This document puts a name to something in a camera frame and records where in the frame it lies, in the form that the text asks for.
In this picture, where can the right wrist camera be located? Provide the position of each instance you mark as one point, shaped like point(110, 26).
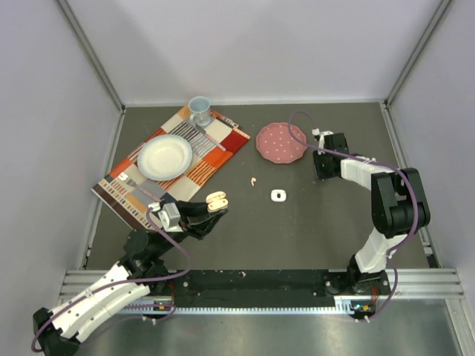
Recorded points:
point(319, 136)

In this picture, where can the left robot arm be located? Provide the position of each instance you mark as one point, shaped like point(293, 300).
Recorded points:
point(139, 273)

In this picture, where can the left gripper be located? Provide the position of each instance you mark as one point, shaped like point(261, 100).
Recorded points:
point(191, 212)

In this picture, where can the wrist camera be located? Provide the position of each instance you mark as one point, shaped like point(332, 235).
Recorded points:
point(168, 214)
point(319, 136)

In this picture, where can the pink dotted plate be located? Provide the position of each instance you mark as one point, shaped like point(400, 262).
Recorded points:
point(275, 143)

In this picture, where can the white bowl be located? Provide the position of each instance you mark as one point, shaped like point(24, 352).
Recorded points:
point(164, 157)

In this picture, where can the light blue cup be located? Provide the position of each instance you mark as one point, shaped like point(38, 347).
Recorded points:
point(200, 107)

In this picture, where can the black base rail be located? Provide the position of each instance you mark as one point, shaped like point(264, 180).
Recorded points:
point(258, 289)

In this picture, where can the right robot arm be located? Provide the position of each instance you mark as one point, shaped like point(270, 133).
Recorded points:
point(399, 208)

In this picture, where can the knife with pink handle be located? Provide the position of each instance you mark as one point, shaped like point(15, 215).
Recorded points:
point(206, 135)

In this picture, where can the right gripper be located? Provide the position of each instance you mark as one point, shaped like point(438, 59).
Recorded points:
point(320, 173)

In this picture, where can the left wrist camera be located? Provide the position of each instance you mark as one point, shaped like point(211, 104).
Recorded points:
point(168, 214)

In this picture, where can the white earbuds charging case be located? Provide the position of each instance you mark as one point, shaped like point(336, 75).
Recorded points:
point(278, 195)

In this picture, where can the fork with pink handle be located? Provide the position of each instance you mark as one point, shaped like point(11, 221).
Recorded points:
point(127, 180)

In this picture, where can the beige earbuds charging case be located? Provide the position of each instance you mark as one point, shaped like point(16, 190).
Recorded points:
point(216, 201)

